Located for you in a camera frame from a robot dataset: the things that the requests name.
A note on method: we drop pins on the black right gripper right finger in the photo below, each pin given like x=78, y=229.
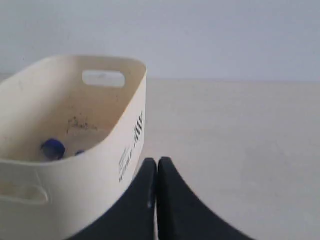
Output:
x=181, y=215

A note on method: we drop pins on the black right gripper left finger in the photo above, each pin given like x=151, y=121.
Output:
x=132, y=217

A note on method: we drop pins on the blue-capped tube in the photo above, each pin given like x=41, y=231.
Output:
x=53, y=149

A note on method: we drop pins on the white plastic bin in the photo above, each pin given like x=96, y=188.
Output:
x=95, y=106

